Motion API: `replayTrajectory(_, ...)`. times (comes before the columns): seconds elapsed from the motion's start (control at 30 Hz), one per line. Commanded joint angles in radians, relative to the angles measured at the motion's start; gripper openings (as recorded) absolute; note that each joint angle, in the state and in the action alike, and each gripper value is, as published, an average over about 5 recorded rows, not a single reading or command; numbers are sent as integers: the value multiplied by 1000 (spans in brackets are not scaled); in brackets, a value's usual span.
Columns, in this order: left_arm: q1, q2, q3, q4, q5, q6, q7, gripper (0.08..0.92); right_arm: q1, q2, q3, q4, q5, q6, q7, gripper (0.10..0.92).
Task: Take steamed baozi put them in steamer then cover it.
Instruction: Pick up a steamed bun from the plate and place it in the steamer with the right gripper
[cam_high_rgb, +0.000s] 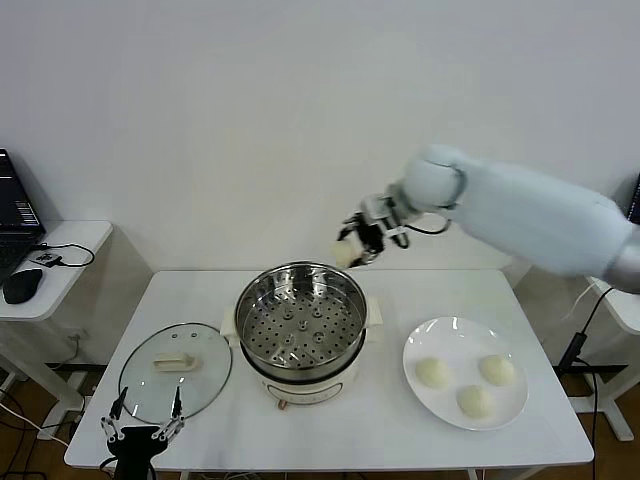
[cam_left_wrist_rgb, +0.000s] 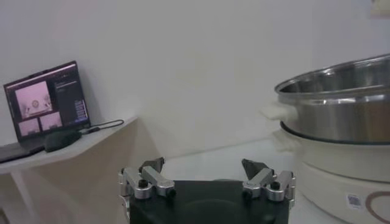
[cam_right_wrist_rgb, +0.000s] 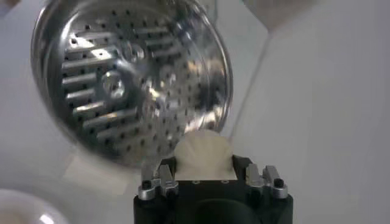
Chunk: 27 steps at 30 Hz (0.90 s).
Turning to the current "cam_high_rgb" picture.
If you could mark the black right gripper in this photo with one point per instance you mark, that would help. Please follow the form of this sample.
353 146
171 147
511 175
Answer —
372 230

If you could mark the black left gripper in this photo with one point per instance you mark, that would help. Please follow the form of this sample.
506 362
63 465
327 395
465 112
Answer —
135 442

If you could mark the white steamed baozi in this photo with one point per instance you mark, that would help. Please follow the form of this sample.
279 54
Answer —
432 372
497 370
342 252
475 401

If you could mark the light blue right robot arm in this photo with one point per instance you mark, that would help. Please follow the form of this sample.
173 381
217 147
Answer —
525 210

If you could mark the stainless steel steamer basket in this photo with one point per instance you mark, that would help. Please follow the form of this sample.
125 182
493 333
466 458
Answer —
300 320

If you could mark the large white round plate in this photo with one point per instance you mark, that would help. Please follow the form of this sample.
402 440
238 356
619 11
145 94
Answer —
450 340

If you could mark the black computer mouse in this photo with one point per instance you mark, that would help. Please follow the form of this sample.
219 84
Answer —
22 286

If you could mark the small black usb hub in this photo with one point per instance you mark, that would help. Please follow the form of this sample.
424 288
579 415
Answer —
46 259

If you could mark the white side table rounded corner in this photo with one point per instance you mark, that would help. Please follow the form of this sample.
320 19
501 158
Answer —
75 240

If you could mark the black power adapter brick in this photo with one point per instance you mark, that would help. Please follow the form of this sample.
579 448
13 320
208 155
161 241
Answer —
575 347

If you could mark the black laptop with mouse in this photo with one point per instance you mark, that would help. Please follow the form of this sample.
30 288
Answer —
15 200

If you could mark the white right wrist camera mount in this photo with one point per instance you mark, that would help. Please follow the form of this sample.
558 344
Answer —
395 231

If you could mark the white wall socket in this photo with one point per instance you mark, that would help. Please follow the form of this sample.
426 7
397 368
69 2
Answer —
77 334

